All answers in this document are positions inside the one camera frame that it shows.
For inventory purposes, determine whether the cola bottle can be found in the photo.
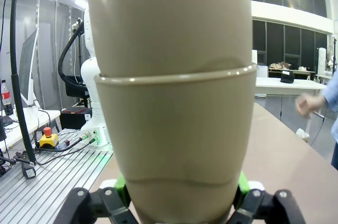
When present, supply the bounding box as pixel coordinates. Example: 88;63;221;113
1;79;11;109

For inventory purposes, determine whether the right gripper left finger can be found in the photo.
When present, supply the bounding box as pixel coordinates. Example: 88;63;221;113
54;173;138;224

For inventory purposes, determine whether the white table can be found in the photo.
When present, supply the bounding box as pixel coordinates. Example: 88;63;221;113
255;76;327;97

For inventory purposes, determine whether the person in blue shirt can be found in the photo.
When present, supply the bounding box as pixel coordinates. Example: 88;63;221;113
330;117;338;171

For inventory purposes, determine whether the black bag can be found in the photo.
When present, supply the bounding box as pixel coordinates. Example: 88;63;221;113
280;72;296;84

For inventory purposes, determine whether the white desk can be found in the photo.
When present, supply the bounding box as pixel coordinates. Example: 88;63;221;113
0;107;61;153

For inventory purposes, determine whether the aluminium slotted base plate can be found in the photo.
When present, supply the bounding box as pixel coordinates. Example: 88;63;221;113
0;128;115;224

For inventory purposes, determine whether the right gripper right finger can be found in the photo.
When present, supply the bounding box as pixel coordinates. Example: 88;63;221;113
229;171;308;224

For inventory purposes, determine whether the black clamp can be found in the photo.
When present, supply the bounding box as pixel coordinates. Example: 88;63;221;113
20;161;37;180

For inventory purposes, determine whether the black padded stand pole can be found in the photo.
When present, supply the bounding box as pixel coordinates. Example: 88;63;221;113
10;0;37;166

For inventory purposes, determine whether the white tower appliance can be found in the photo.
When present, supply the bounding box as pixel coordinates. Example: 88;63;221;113
318;46;327;77

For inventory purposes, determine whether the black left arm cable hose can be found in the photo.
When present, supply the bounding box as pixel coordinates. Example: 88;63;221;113
58;20;86;91

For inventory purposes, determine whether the white computer monitor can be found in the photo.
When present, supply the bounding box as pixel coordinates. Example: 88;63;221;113
20;27;41;107

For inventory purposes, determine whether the yellow emergency stop button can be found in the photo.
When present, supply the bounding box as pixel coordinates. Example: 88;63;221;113
39;127;59;148

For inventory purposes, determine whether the black box with red top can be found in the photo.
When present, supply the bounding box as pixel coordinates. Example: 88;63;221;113
60;107;92;130

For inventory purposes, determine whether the tall brown cup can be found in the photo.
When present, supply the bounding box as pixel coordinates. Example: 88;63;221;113
94;63;257;224
86;0;251;79

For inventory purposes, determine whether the person's left forearm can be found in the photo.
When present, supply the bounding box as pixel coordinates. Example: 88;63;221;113
324;76;338;119

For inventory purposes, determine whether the cardboard pile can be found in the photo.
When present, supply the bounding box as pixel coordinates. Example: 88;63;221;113
268;61;316;74

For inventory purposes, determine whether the person's left hand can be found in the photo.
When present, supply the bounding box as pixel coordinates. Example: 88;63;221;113
295;93;327;119

